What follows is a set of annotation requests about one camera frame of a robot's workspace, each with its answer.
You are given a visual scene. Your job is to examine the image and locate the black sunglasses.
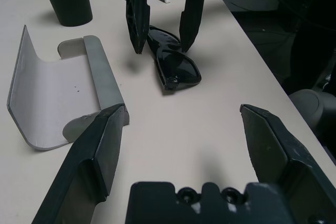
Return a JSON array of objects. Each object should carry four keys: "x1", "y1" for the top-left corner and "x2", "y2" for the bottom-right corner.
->
[{"x1": 145, "y1": 25, "x2": 202, "y2": 90}]

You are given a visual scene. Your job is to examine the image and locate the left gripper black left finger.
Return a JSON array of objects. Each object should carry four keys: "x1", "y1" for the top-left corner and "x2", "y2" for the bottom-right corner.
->
[{"x1": 33, "y1": 103, "x2": 124, "y2": 224}]

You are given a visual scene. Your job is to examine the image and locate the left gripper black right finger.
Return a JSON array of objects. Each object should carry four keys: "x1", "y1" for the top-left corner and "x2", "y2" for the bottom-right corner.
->
[{"x1": 240, "y1": 104, "x2": 336, "y2": 224}]

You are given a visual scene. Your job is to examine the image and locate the grey open glasses case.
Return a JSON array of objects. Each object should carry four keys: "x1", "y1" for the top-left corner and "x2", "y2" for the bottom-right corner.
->
[{"x1": 6, "y1": 24, "x2": 131, "y2": 151}]

